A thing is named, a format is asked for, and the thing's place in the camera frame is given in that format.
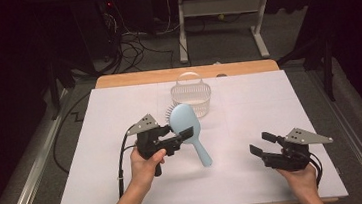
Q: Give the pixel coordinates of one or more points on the white foam board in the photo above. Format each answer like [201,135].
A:
[243,183]

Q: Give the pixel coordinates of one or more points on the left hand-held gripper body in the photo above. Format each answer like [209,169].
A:
[151,145]

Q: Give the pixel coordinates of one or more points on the person's right hand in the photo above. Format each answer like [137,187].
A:
[302,180]

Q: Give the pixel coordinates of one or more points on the small yellow ball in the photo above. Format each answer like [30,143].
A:
[221,16]

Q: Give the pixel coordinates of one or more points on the person's left hand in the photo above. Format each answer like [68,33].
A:
[143,171]

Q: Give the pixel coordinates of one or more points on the dark computer tower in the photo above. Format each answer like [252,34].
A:
[95,33]

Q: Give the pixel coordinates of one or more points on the white plastic basket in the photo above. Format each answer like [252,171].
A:
[200,93]

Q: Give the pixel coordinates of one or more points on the white metal stand frame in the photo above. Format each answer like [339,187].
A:
[223,5]

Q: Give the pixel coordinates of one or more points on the light blue hairbrush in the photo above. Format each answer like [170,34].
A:
[184,120]

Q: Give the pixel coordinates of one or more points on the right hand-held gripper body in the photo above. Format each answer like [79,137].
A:
[288,158]

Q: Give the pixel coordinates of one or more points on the black stand leg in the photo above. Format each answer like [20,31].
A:
[54,90]
[327,71]

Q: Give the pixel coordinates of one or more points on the aluminium floor rail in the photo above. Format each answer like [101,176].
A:
[37,166]
[356,132]

